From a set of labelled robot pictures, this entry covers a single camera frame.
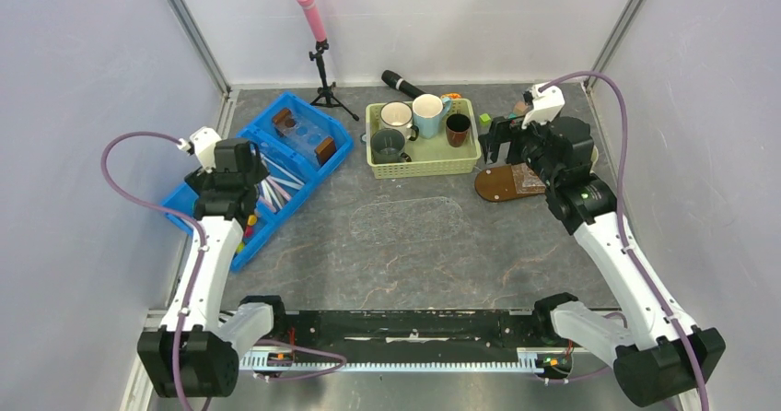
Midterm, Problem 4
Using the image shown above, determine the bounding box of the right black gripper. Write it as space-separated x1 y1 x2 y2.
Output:
479 111 559 186

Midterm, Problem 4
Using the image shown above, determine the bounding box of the clear textured toothbrush holder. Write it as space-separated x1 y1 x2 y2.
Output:
511 163 546 196

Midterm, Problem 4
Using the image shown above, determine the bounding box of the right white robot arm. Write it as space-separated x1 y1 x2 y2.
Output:
479 117 726 409

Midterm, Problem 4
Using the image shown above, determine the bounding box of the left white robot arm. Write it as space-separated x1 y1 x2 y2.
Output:
137 138 289 399

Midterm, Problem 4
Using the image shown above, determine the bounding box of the brown oval wooden tray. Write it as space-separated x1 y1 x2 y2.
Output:
474 165 528 203

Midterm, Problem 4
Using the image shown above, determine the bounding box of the clear oval acrylic tray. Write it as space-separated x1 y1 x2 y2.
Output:
349 196 467 246

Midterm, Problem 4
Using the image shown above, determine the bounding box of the green cube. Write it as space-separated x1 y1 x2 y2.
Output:
479 113 492 126

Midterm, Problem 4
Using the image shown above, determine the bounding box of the dark brown cup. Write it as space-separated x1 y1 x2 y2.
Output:
446 113 472 147

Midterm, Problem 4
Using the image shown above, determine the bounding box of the pale green plastic basket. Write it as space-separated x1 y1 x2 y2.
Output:
365 99 483 179

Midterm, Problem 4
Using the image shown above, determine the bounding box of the light blue mug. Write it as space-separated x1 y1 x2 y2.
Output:
412 94 452 139

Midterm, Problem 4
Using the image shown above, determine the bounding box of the blue plastic divided bin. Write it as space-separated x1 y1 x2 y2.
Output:
161 91 356 274

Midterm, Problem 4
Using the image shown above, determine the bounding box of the brown soap block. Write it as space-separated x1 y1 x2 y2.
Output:
314 136 337 166

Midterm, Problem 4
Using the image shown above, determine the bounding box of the cream mug brown rim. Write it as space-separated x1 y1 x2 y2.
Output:
379 101 419 141

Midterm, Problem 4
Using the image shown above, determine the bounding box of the dark grey mug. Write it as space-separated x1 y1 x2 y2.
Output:
368 128 412 164

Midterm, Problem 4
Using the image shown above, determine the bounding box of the black microphone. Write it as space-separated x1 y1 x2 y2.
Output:
380 70 425 100

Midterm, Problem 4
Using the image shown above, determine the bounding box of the black mini tripod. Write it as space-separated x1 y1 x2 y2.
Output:
309 40 360 122

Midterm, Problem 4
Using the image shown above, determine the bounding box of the pink microphone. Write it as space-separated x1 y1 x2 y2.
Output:
296 0 327 42

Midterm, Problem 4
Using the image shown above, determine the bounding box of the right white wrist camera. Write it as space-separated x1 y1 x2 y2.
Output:
521 83 565 129

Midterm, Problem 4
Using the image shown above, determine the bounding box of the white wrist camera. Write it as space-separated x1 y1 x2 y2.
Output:
178 126 223 172
521 83 565 129

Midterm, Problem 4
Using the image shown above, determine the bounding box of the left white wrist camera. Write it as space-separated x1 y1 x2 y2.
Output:
178 126 223 172

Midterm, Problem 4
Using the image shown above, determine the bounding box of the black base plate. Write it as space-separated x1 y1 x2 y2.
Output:
252 310 575 363

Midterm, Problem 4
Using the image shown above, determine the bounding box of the white comb cable duct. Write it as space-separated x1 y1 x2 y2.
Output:
239 350 544 374

